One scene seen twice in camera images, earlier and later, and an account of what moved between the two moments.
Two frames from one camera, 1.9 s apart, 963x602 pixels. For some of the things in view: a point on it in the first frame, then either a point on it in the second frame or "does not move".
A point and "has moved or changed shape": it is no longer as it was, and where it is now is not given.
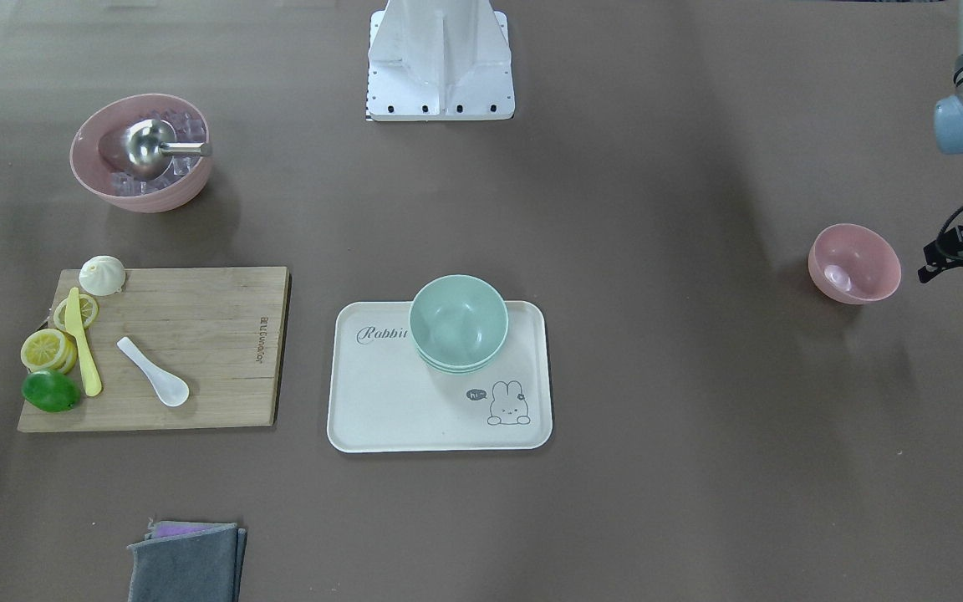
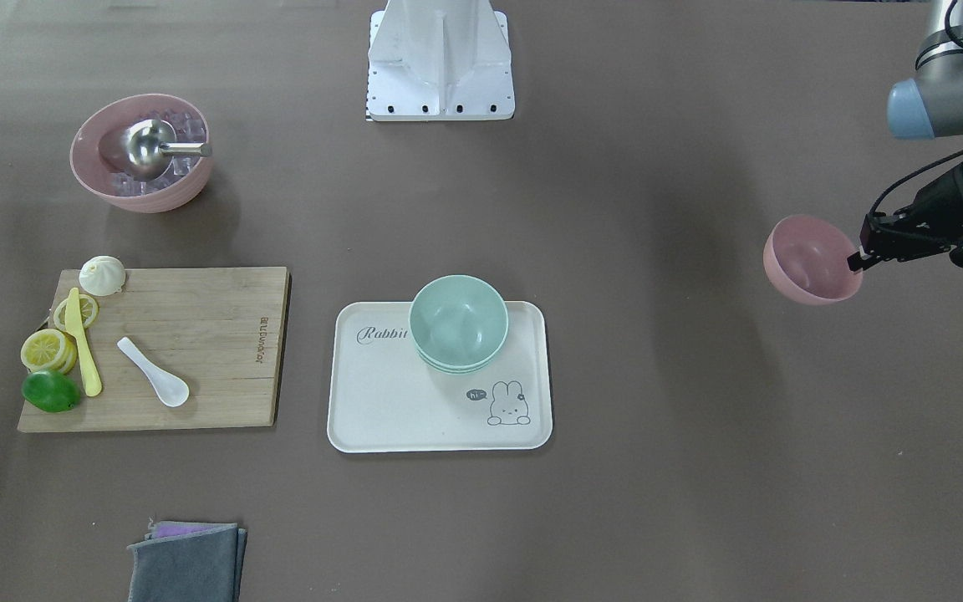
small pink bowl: x=853 y=264 has moved or changed shape
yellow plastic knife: x=73 y=326 does not move
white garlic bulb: x=101 y=275 does not move
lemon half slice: x=49 y=349 does not move
